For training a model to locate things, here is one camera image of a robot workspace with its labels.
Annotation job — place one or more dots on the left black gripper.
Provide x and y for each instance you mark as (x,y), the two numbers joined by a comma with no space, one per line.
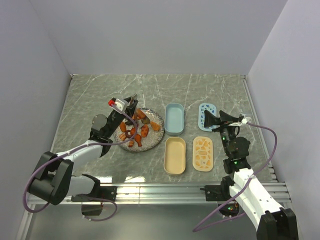
(130,110)

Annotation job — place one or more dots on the beige lunch box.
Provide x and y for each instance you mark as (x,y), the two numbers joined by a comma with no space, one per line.
(175,156)

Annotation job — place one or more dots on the orange oval nugget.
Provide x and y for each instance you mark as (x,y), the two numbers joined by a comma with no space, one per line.
(123,127)

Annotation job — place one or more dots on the aluminium frame rail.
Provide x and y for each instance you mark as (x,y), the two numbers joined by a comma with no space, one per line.
(167,193)

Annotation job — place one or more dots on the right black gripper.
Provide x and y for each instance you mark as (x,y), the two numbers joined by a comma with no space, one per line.
(210,120)

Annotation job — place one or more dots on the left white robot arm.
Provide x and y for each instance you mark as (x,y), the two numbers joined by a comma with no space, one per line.
(52,179)

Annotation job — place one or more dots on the beige patterned lid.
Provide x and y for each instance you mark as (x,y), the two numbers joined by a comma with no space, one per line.
(203,154)

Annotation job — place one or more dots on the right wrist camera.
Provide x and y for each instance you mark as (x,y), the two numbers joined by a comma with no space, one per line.
(246,118)

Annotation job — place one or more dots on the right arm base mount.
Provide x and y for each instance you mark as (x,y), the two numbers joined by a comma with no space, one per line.
(220,193)

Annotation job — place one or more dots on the red-brown meat slab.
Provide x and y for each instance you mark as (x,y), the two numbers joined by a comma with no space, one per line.
(140,114)

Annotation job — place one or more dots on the bacon piece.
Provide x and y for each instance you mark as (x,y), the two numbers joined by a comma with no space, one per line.
(131,143)

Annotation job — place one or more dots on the dark glazed food piece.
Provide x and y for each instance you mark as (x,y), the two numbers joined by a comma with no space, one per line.
(145,120)

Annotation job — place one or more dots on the orange drumstick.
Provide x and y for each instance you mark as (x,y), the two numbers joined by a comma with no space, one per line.
(138,140)

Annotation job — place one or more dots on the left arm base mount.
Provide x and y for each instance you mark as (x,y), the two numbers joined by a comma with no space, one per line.
(100,197)

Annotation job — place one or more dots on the speckled round plate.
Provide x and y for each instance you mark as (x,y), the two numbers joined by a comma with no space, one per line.
(149,132)

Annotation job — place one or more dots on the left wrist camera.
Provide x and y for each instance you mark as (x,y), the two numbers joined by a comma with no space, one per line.
(117,104)

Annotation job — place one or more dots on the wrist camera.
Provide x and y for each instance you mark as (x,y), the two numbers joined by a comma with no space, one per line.
(246,118)
(117,104)

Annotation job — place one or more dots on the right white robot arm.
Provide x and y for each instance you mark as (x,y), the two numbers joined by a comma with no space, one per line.
(271,220)

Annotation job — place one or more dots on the blue lunch box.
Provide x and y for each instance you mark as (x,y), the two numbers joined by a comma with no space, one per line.
(174,119)

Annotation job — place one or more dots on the spotted orange food piece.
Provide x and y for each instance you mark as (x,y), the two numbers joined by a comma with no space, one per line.
(144,131)

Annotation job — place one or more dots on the black sea cucumber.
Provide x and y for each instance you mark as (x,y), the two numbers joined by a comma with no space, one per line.
(131,123)

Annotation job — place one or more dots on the orange fried cutlet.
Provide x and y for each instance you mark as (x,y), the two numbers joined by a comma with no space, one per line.
(155,126)

